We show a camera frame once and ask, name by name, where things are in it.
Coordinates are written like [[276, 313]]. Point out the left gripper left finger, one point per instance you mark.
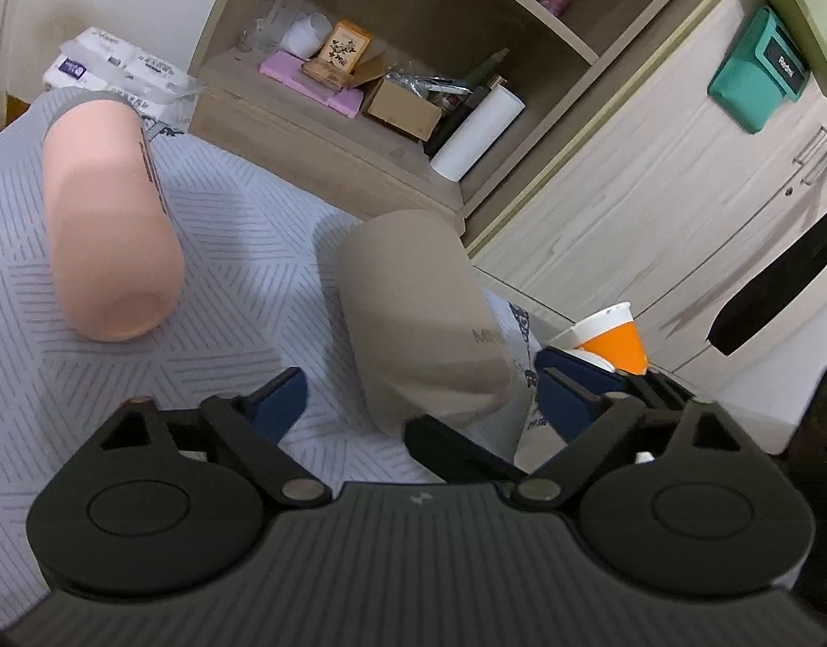
[[251, 426]]

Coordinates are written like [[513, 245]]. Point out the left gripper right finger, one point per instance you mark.
[[615, 428]]

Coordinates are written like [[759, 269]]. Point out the beige Miniso tumbler cup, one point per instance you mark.
[[424, 337]]

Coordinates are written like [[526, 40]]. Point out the orange paper cup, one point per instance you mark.
[[613, 334]]

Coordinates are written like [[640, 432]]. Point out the pink tumbler cup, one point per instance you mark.
[[116, 262]]

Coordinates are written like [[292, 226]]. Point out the patterned white table cloth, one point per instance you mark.
[[259, 295]]

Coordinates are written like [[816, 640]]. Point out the wooden wardrobe cabinet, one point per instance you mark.
[[672, 208]]

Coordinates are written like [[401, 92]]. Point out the white paper towel roll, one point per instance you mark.
[[481, 128]]

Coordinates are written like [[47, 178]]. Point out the white tissue pack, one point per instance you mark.
[[98, 61]]

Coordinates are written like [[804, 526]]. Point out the small cardboard box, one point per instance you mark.
[[390, 99]]

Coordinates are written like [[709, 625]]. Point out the wooden shelf unit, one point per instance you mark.
[[367, 168]]

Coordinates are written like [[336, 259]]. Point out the pink flat box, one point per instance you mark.
[[286, 69]]

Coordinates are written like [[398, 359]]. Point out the teal Redmi pouch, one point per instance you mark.
[[764, 69]]

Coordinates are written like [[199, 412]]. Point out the orange floral card box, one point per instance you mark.
[[345, 46]]

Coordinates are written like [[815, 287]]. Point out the clear bottle beige cap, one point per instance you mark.
[[273, 25]]

